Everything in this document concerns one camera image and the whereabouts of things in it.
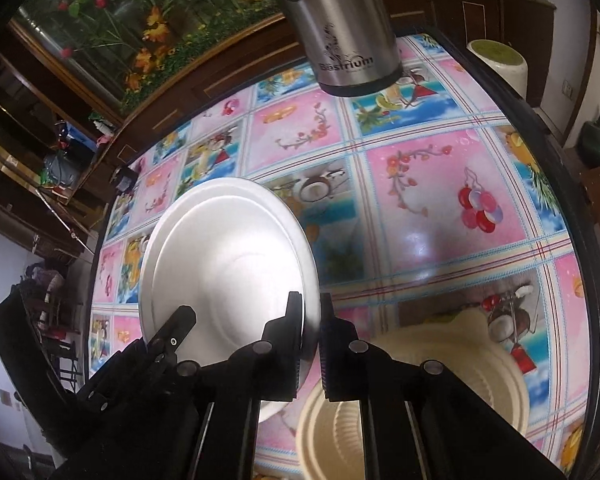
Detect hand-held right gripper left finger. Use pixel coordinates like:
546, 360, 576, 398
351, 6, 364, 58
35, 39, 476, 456
175, 290, 305, 480

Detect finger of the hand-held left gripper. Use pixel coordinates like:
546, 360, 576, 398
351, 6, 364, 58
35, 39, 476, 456
77, 305, 197, 412

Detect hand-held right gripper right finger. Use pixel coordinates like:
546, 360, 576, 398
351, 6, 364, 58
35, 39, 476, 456
320, 293, 567, 480

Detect white plate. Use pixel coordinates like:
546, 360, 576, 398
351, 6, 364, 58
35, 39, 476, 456
139, 177, 323, 423

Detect beige plastic bowl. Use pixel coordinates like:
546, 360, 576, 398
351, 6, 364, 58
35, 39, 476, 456
296, 310, 531, 480

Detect small black device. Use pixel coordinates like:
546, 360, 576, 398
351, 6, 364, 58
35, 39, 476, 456
111, 166, 138, 193

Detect printed tablecloth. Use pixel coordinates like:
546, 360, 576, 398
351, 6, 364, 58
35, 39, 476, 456
89, 34, 593, 480

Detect wooden cabinet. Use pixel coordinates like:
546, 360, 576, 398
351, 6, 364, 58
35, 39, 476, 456
0, 45, 126, 256

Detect flower picture panel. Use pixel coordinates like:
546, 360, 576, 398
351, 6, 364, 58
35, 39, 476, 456
10, 0, 446, 116

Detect stainless steel thermos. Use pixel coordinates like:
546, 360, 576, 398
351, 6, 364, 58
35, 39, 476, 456
260, 0, 403, 97

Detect white plastic stool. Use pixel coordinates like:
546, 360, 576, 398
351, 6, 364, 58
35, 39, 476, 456
467, 39, 528, 101

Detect dark green vase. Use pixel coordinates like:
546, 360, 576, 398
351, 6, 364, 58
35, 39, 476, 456
580, 104, 600, 168

